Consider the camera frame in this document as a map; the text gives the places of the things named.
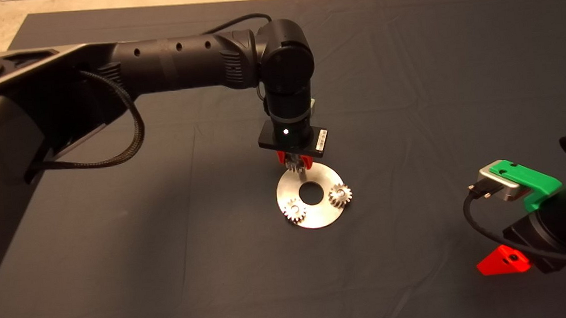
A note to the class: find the dark grey table cloth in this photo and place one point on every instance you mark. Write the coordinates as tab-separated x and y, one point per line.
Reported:
405	43

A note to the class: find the steel spur gear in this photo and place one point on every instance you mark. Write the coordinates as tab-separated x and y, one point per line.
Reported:
301	214
293	166
345	197

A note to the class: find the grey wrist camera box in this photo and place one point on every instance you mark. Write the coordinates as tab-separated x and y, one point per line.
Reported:
313	108
495	178

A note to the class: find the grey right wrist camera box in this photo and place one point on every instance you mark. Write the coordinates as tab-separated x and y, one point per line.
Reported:
495	178

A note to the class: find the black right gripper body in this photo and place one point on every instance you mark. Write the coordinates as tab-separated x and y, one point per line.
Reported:
552	238

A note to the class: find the green right camera mount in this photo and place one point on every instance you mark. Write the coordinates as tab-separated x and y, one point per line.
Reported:
529	179

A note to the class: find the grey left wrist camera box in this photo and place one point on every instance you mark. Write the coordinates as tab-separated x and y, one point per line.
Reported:
313	108

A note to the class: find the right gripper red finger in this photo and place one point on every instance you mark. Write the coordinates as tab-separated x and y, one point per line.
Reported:
502	264

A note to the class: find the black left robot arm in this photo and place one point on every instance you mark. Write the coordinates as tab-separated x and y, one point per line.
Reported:
179	61

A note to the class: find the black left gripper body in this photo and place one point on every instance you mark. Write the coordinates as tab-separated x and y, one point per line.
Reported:
291	138

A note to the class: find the round metal carrier plate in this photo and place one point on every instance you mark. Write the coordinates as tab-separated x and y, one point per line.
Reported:
318	217

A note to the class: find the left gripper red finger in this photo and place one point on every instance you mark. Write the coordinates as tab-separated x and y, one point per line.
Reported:
307	161
282	157

